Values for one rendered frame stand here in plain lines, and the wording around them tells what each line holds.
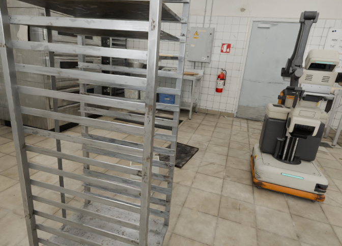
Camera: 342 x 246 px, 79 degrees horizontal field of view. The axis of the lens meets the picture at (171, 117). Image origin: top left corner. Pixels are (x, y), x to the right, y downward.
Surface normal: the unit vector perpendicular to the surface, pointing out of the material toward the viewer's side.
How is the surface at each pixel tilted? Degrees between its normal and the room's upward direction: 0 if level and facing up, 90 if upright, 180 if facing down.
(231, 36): 90
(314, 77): 98
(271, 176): 90
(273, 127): 90
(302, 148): 90
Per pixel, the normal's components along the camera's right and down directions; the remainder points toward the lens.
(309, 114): -0.33, 0.38
